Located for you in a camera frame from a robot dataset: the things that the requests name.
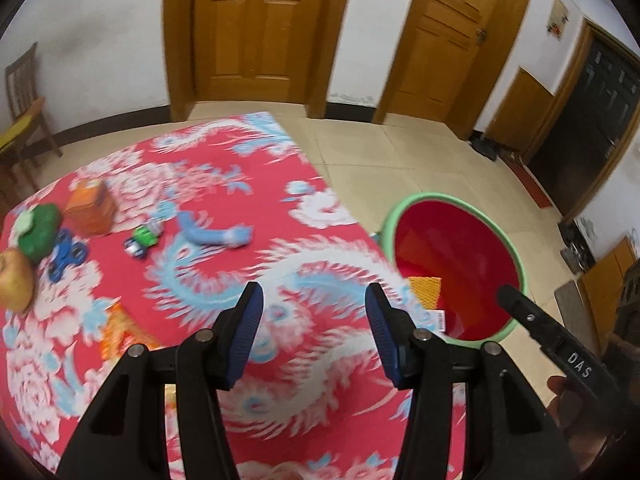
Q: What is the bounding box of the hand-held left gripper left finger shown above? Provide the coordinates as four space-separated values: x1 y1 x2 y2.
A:
55 281 264 480

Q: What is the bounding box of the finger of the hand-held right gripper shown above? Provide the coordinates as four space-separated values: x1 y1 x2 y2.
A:
496 284 619 397

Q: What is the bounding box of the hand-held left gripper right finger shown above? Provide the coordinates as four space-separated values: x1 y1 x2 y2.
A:
364 282 576 480

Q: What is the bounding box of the orange foam net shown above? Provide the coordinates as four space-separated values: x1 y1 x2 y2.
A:
409 276 443 311

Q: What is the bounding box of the green plastic basin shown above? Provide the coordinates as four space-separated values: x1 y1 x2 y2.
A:
378 192 529 347

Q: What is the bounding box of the red plastic basin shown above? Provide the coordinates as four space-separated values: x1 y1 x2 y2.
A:
392 200 521 341

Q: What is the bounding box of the person's right hand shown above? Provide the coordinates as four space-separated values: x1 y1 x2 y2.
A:
546 374 627 462

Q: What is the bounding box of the grey floor mat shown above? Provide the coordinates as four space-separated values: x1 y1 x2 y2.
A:
554 280 601 356

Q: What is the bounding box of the wooden storage cabinet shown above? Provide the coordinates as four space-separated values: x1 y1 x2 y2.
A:
580 237 640 346

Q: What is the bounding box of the dark grey junk pile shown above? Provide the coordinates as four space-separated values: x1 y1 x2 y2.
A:
559 217 596 273

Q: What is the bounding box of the light blue toy bone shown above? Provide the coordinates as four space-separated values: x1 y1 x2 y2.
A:
177 211 253 250

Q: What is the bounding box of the red printed blanket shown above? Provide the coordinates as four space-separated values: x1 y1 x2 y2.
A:
0 111 468 480

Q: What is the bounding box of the orange snack packet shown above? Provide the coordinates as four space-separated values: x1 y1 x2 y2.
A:
100 304 162 363

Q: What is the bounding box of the green toy car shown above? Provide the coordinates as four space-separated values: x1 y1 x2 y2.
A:
124 222 163 261

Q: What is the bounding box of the red door mat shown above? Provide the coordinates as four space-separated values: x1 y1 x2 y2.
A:
500 152 553 209

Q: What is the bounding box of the pair of dark shoes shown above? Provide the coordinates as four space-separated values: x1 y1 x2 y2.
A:
470 132 501 162

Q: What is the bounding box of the blue fidget spinner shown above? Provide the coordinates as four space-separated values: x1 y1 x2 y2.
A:
47 230 90 281

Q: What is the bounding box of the orange carton box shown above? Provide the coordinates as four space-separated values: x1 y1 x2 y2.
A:
62 179 117 237

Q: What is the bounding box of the black entrance door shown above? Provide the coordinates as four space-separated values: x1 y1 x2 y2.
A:
527 35 640 216

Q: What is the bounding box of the green plush toy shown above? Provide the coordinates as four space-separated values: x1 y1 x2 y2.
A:
12 203 63 263

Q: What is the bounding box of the yellow red apple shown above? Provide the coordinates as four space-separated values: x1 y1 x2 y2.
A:
0 249 36 313

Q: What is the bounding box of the wooden panel door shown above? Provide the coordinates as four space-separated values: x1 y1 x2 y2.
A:
192 0 311 103
392 0 506 121

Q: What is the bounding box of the wooden chair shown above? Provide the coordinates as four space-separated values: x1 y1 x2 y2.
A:
0 42 63 196

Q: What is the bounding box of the low wooden wall cabinet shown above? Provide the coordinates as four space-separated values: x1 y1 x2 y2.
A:
487 67 556 153

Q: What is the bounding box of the framed wall picture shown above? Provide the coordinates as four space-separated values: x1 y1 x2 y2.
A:
546 0 571 40

